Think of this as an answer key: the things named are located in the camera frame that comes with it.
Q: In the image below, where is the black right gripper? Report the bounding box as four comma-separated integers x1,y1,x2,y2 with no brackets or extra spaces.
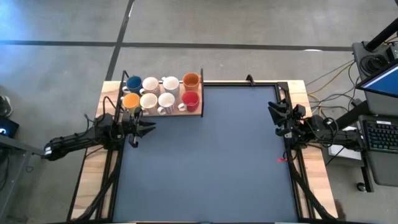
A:
267,101,308,139

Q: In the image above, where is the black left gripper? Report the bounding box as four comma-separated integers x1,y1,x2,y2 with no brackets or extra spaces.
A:
119,113,157,139

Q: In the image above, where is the pale pink mug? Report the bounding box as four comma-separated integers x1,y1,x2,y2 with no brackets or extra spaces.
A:
139,92,159,115

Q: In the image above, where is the yellow mug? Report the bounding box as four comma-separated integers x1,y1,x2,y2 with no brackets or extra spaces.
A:
120,92,141,114

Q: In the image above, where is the white red-dotted mug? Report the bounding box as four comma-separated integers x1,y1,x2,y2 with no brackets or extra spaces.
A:
157,92,177,115

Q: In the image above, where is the grey ikat red-rimmed mug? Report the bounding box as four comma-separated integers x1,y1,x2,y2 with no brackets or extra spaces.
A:
139,77,161,96

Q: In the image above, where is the blue ribbed mug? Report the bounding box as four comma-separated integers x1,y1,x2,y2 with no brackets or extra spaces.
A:
121,75,144,95

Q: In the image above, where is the green leaf pattern mug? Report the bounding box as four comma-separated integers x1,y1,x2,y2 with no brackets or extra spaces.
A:
160,76,181,97

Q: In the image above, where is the red mug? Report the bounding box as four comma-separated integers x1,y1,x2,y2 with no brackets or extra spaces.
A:
177,90,200,113

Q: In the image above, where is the orange mug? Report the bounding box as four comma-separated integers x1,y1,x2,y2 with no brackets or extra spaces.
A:
182,72,201,93

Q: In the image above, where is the grey-blue table mat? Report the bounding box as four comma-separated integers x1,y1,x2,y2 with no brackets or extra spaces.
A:
112,85,299,223

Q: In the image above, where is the black metal beam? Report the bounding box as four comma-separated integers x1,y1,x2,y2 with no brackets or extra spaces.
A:
334,101,371,131

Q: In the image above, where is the white booklet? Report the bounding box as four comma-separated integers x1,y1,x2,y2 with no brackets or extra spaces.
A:
326,124,363,161

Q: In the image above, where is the black backlit keyboard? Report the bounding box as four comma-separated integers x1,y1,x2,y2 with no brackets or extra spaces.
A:
362,119,398,153

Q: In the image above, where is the laptop with blue screen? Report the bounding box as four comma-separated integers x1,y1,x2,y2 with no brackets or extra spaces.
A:
356,63,398,99

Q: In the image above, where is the grey equipment cart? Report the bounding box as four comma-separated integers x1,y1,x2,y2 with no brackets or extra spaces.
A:
351,40,398,187

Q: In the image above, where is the grey side desk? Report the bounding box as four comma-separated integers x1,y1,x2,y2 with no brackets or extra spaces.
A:
0,135,51,218

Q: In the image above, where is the black pole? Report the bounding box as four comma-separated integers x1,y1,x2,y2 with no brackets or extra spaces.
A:
365,18,398,52

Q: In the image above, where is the black device with light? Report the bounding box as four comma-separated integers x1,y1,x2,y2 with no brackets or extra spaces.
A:
0,116,20,139

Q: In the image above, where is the person's foot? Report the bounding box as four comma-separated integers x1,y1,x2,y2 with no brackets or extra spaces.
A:
0,95,14,118

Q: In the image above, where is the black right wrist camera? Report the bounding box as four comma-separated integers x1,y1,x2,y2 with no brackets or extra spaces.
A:
293,104,307,119

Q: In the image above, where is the wooden shelf with black frame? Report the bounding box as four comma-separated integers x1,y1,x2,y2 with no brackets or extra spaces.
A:
116,68,205,118

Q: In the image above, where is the black aluminium table frame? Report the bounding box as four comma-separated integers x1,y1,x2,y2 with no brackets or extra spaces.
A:
67,70,343,224

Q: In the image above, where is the coiled black cable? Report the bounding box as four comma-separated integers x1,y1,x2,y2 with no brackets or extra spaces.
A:
359,54,389,74

